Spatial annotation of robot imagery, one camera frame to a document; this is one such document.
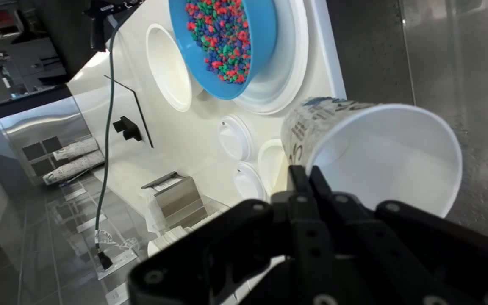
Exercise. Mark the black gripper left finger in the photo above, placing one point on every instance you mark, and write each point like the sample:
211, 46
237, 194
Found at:
288, 248

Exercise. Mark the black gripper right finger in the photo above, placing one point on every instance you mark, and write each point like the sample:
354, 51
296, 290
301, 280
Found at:
413, 260

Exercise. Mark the printed white paper cup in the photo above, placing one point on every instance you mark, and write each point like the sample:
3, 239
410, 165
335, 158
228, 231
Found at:
389, 158

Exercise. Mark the white plastic cup lid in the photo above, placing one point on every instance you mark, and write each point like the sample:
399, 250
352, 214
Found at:
247, 182
235, 138

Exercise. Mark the stainless steel sink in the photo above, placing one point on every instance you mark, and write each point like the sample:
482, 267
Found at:
481, 85

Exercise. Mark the clear acrylic cup dispenser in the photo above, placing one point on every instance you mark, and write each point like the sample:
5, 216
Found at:
28, 124

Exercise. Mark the steel napkin holder box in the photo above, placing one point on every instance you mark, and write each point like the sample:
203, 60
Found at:
177, 200

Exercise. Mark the small black plug adapter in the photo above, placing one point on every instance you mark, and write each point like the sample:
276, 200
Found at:
127, 128

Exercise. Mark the blue bowl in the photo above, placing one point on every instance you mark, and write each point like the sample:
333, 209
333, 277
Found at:
262, 34

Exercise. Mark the white bowl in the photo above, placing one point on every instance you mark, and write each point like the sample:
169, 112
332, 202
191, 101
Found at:
167, 68

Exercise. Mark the multicoloured bead pile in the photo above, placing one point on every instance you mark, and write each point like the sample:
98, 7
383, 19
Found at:
220, 40

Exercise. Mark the stack of paper cups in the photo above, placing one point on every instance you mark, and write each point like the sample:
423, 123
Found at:
76, 148
74, 168

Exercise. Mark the black camera clamp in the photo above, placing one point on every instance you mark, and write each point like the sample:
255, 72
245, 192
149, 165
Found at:
108, 23

